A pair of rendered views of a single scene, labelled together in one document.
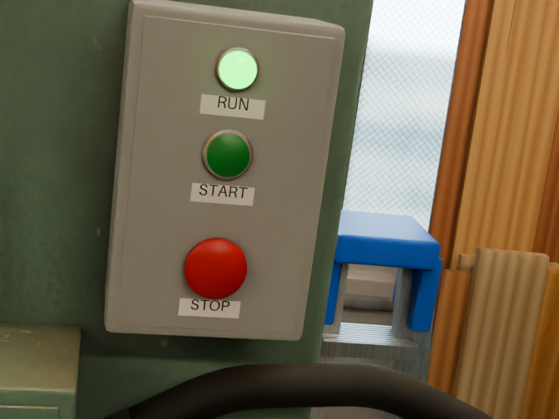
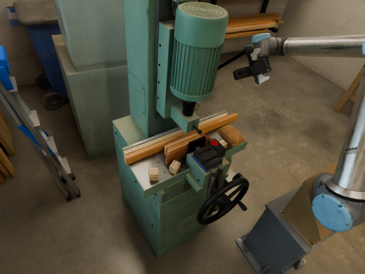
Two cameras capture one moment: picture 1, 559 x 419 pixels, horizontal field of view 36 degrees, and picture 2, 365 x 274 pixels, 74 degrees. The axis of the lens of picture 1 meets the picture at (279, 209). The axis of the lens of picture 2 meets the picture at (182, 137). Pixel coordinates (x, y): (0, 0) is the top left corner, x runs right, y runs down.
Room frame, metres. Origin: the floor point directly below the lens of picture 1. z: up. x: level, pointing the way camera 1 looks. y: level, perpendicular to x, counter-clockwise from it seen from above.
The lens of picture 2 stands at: (0.90, 1.14, 1.75)
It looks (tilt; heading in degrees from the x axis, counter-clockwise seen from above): 44 degrees down; 243
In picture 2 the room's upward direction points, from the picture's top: 8 degrees clockwise
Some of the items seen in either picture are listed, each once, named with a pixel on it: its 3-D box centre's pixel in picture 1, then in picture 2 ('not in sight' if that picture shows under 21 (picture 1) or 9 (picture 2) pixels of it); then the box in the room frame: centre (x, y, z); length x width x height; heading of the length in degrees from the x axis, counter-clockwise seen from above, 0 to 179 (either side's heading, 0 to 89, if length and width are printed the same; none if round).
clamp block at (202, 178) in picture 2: not in sight; (206, 164); (0.47, 0.57, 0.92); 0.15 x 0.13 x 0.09; 12
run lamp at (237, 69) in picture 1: (238, 70); not in sight; (0.40, 0.03, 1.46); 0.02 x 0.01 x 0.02; 102
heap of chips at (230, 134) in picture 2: not in sight; (231, 132); (0.25, 0.41, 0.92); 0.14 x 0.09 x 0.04; 102
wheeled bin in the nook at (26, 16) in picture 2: not in sight; (60, 55); (1.10, -1.50, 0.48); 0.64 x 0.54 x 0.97; 10
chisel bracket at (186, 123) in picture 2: not in sight; (184, 118); (0.50, 0.36, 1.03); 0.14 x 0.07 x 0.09; 102
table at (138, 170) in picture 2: not in sight; (194, 159); (0.48, 0.48, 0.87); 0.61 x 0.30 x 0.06; 12
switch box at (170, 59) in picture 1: (216, 170); not in sight; (0.43, 0.03, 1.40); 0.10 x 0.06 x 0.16; 102
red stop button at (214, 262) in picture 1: (215, 268); not in sight; (0.40, 0.03, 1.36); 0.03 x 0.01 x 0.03; 102
